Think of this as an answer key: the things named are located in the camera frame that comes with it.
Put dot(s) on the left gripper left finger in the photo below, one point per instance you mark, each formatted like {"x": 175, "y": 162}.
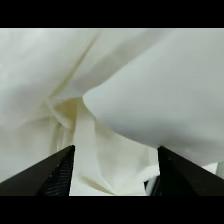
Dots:
{"x": 40, "y": 176}

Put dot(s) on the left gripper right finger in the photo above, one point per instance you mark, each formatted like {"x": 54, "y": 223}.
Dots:
{"x": 186, "y": 176}

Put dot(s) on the cream shirt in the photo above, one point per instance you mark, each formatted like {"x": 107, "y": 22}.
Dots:
{"x": 133, "y": 83}

